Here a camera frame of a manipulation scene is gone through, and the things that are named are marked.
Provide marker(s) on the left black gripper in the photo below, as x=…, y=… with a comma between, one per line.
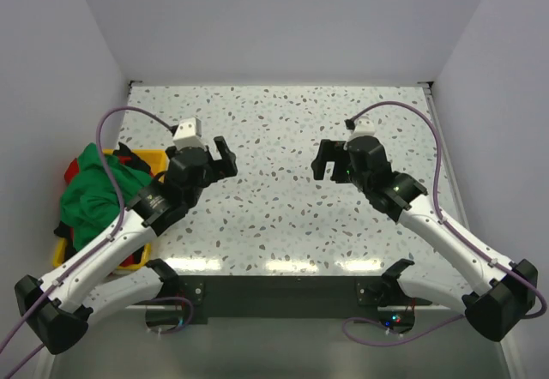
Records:
x=225, y=167

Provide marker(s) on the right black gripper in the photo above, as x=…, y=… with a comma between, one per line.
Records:
x=328, y=152

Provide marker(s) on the green t shirt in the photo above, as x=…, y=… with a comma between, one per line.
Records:
x=94, y=190

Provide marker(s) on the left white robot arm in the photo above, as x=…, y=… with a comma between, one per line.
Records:
x=59, y=305

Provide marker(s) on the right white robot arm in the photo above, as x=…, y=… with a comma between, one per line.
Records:
x=502, y=291

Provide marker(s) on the yellow plastic bin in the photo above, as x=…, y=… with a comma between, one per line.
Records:
x=156, y=161

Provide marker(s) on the red t shirt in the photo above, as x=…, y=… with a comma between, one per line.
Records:
x=71, y=171

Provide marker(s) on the black t shirt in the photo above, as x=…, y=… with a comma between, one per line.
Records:
x=133, y=158

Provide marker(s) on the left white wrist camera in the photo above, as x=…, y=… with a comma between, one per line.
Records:
x=188, y=133

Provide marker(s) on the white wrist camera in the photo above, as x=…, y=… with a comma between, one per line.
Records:
x=358, y=127
x=188, y=133

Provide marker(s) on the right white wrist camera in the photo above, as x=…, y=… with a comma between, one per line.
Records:
x=358, y=127

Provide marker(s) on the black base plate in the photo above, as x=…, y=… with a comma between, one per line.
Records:
x=203, y=298

